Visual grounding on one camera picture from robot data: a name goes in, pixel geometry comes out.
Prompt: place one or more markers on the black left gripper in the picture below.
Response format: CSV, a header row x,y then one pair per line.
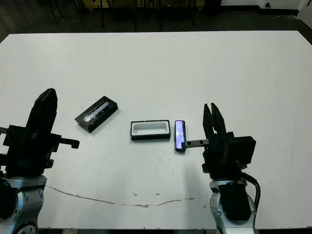
x,y
29,151

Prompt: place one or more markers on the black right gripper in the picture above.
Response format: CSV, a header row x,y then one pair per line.
x,y
219,156

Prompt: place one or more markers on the small black camera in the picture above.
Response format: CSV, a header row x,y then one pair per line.
x,y
180,134

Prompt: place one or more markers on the black box lid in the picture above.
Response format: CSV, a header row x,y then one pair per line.
x,y
97,113

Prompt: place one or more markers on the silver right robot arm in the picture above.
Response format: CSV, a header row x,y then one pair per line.
x,y
231,202

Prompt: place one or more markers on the black box base white insert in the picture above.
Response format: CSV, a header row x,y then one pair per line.
x,y
150,129

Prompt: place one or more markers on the black office chair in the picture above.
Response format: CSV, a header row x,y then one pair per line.
x,y
102,17

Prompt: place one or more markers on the small black round knob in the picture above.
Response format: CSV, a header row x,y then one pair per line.
x,y
268,4

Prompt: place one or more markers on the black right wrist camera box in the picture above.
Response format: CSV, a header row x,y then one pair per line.
x,y
243,148

